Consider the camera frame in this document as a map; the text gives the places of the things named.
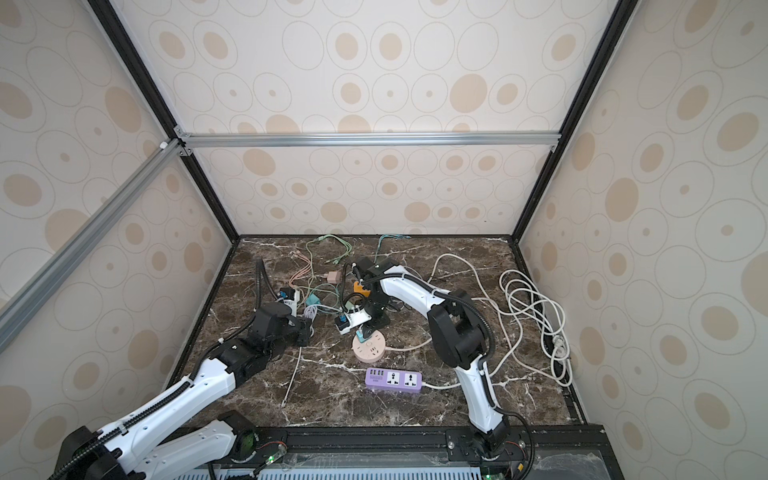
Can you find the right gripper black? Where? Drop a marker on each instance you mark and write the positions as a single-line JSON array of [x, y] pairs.
[[374, 324]]

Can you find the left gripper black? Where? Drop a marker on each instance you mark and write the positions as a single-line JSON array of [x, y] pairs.
[[304, 331]]

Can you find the orange power strip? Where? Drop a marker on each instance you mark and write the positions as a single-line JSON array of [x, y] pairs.
[[359, 289]]

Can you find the round pink power strip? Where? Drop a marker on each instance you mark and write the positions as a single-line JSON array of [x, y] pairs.
[[371, 350]]

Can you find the purple power strip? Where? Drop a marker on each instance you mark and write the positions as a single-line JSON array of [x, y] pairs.
[[393, 380]]

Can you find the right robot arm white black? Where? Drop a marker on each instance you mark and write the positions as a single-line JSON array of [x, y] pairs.
[[460, 336]]

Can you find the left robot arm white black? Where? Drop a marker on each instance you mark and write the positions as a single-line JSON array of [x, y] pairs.
[[140, 445]]

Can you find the pink plug adapter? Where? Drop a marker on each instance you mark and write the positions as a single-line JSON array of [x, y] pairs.
[[334, 277]]

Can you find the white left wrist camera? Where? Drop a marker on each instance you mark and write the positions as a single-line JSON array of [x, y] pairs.
[[290, 297]]

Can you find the back aluminium rail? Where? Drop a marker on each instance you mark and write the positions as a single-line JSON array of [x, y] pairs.
[[388, 139]]

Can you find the aluminium rail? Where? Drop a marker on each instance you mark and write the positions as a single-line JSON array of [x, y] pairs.
[[388, 139], [22, 308]]

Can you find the left aluminium rail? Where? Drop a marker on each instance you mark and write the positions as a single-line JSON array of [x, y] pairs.
[[22, 308]]

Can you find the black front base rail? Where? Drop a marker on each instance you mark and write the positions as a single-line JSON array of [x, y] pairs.
[[549, 452]]

